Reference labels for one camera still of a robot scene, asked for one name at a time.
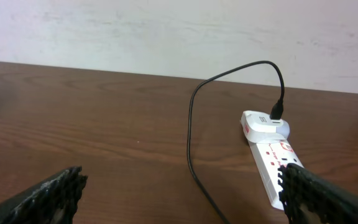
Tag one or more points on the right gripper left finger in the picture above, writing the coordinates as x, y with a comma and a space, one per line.
53, 200

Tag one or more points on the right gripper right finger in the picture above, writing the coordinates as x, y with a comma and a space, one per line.
307, 198

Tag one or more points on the white USB charger adapter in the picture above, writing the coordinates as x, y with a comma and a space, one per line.
259, 128

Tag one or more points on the white power strip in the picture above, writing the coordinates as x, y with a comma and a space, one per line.
269, 157

